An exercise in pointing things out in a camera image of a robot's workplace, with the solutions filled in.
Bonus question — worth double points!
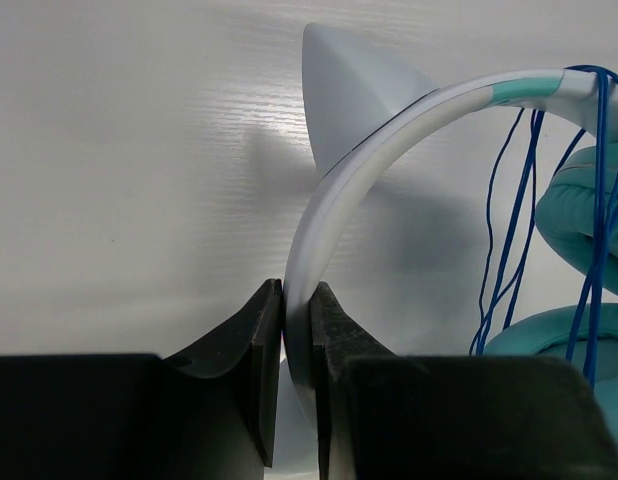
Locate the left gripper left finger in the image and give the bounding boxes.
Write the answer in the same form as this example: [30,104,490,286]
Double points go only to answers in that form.
[0,279,283,479]

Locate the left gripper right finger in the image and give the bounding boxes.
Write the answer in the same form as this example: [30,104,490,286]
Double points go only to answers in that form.
[309,283,618,479]

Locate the teal cat-ear headphones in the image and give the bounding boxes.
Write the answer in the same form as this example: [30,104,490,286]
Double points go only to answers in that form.
[283,23,618,451]

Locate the blue headphone cable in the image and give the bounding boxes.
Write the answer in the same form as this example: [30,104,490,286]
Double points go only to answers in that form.
[468,63,618,394]

